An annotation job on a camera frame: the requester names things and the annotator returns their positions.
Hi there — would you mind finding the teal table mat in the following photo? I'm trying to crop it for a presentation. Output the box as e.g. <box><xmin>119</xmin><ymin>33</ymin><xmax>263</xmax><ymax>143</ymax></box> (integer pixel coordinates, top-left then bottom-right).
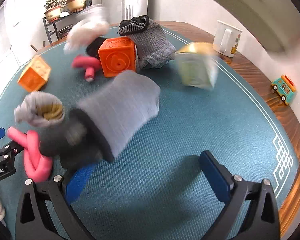
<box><xmin>0</xmin><ymin>25</ymin><xmax>300</xmax><ymax>240</ymax></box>

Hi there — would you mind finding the white fluffy sock ball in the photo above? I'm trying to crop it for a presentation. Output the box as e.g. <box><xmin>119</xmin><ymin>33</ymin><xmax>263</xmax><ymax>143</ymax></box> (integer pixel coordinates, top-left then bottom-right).
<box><xmin>63</xmin><ymin>4</ymin><xmax>110</xmax><ymax>54</ymax></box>

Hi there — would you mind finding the black metal shelf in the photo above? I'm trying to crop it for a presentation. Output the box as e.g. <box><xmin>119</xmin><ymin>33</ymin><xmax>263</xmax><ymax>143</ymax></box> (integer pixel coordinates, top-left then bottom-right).
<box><xmin>42</xmin><ymin>0</ymin><xmax>92</xmax><ymax>44</ymax></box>

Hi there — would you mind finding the grey yellow sock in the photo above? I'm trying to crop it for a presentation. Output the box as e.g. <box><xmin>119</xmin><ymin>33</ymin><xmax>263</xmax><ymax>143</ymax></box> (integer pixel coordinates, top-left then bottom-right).
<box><xmin>14</xmin><ymin>91</ymin><xmax>65</xmax><ymax>127</ymax></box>

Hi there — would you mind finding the grey ribbed sock bundle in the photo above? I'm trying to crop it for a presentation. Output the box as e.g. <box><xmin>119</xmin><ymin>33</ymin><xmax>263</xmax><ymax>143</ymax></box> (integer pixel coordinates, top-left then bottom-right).
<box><xmin>119</xmin><ymin>15</ymin><xmax>176</xmax><ymax>70</ymax></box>

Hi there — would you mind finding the left potted plant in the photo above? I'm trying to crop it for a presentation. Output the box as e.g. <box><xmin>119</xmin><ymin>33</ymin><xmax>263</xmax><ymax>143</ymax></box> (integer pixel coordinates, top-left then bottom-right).
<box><xmin>44</xmin><ymin>0</ymin><xmax>61</xmax><ymax>23</ymax></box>

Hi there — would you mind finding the grey black sock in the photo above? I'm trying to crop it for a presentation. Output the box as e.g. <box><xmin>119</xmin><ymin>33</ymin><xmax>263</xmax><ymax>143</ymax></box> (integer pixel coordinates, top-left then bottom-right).
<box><xmin>39</xmin><ymin>70</ymin><xmax>160</xmax><ymax>170</ymax></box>

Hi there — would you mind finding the teal toy bus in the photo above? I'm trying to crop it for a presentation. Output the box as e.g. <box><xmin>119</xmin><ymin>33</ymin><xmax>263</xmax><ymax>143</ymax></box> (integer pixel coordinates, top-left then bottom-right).
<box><xmin>271</xmin><ymin>75</ymin><xmax>297</xmax><ymax>105</ymax></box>

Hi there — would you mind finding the green yellow tea box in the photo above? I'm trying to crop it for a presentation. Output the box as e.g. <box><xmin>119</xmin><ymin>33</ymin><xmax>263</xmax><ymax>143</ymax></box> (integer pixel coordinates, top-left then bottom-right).
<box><xmin>175</xmin><ymin>42</ymin><xmax>218</xmax><ymax>90</ymax></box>

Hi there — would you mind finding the navy black sock ball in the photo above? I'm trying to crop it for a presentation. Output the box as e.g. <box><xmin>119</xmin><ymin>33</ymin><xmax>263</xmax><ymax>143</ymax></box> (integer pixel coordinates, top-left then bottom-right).
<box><xmin>86</xmin><ymin>37</ymin><xmax>107</xmax><ymax>60</ymax></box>

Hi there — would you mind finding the dark orange toy cube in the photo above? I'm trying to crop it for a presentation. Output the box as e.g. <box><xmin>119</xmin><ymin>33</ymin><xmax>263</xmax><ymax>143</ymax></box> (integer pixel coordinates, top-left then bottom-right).
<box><xmin>98</xmin><ymin>37</ymin><xmax>136</xmax><ymax>77</ymax></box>

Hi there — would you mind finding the light orange toy cube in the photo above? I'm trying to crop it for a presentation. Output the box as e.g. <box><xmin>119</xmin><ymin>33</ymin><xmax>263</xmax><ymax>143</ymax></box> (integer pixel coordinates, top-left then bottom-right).
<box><xmin>17</xmin><ymin>55</ymin><xmax>51</xmax><ymax>93</ymax></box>

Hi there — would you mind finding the white cartoon mug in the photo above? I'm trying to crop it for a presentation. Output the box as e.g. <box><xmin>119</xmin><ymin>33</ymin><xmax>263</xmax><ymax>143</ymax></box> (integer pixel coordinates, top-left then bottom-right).
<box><xmin>212</xmin><ymin>20</ymin><xmax>242</xmax><ymax>57</ymax></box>

